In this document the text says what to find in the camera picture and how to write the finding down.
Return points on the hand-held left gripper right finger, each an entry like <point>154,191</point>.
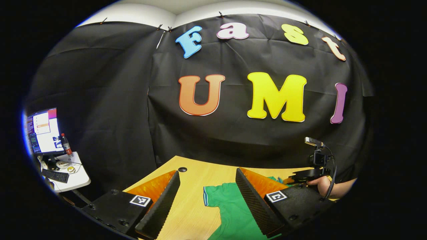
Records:
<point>257,206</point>

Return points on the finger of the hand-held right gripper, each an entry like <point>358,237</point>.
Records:
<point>298,175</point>

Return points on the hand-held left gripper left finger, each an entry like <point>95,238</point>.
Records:
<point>160,210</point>

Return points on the green T-shirt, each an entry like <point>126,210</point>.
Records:
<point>230,206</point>

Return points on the yellow tape roll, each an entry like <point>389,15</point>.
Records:
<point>68,169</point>

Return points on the white tape roll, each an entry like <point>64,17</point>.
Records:
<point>62,164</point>

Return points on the black keyboard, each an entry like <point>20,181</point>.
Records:
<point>56,176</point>

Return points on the red-capped drink bottle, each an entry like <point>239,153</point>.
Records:
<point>66,146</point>

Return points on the black backdrop cloth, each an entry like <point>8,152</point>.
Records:
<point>133,100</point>

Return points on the computer monitor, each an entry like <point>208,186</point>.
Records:
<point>45,133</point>

